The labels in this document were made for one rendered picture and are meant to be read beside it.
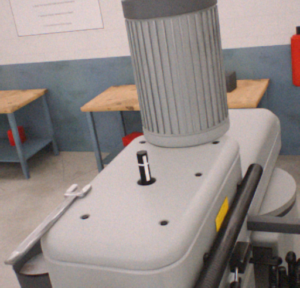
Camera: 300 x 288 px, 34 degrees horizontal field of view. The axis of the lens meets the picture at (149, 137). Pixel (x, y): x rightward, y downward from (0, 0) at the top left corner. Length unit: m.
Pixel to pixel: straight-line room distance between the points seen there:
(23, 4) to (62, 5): 0.53
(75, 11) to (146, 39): 4.82
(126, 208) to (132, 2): 0.41
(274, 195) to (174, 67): 0.65
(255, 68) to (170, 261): 4.54
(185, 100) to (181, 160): 0.13
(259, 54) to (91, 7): 1.93
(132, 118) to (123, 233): 5.09
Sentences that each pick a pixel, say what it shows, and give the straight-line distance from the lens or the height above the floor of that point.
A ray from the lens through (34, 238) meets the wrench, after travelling 0.82.
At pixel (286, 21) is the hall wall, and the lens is 5.07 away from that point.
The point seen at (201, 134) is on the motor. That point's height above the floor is 1.91.
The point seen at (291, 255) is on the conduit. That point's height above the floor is 1.55.
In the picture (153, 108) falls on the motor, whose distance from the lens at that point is 1.04.
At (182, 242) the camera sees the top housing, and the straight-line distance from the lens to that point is 0.76.
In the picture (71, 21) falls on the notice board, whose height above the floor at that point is 1.64.
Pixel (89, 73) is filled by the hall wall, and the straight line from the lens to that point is 5.90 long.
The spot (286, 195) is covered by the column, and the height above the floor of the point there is 1.56.
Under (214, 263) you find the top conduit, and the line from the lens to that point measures 0.83.
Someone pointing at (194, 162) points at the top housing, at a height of 1.89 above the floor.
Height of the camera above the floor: 2.30
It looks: 21 degrees down
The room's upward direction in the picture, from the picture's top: 9 degrees counter-clockwise
